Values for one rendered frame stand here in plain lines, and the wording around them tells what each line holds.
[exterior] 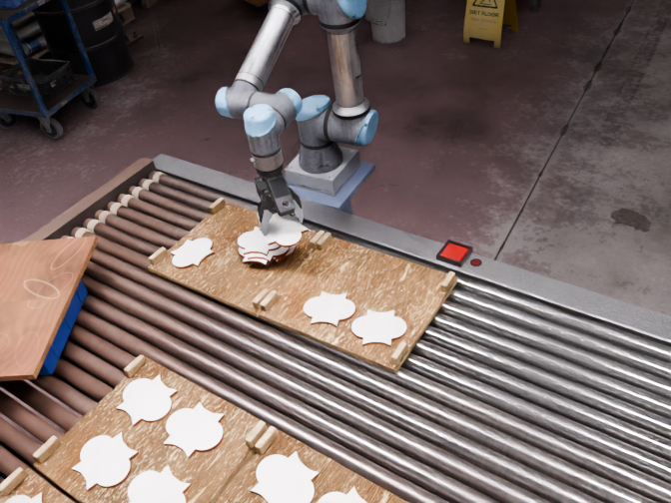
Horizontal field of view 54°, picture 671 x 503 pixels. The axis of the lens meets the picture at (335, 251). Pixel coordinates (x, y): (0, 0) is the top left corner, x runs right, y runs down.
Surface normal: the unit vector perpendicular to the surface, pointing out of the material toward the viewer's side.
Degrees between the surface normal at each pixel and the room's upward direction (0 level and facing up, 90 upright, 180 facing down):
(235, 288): 0
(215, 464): 0
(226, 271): 0
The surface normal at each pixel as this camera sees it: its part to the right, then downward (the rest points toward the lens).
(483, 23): -0.56, 0.43
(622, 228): -0.11, -0.75
